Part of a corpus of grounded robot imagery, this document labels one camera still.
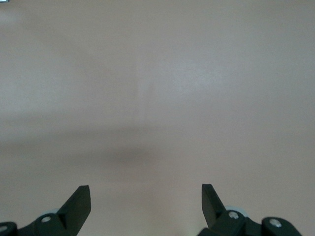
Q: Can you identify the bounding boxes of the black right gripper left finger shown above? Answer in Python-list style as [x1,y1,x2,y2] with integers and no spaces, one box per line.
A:
[0,185,91,236]

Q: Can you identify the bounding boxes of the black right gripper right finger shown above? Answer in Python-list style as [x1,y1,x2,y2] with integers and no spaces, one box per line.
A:
[199,183,301,236]

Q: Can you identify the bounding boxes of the brown table cover sheet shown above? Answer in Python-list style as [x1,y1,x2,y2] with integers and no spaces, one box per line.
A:
[0,0,315,236]

